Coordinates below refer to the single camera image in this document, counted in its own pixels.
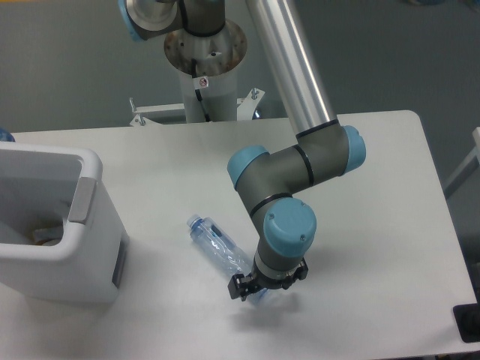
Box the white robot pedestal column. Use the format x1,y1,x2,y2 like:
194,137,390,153
164,19,248,123

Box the white middle table bracket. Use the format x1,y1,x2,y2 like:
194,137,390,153
237,88,265,122

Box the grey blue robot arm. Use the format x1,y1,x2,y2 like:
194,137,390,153
118,1,366,300

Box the clear blue plastic bottle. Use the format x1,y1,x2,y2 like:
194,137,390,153
187,214,253,280

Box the white trash can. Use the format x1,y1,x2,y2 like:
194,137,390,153
1,142,129,302

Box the white table bracket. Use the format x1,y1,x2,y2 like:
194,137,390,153
129,97,186,127
237,88,265,122

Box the blue object at left edge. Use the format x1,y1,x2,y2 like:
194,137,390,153
0,127,16,143

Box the black clamp at table corner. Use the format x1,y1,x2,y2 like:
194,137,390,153
453,303,479,344

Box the black cable on pedestal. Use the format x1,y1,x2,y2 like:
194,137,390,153
190,58,212,122

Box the white frame at right edge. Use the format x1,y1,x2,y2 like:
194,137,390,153
443,127,479,199

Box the white left table bracket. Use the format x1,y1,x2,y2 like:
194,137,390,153
129,97,186,127

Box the trash inside can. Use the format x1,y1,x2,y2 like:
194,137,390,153
0,215,65,247

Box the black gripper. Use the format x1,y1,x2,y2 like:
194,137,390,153
227,258,309,301

